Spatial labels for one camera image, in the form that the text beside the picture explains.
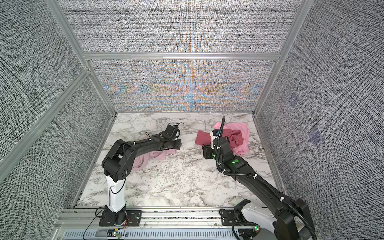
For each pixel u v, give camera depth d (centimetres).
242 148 97
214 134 70
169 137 78
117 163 53
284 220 38
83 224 74
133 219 73
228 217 73
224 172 56
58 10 71
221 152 59
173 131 80
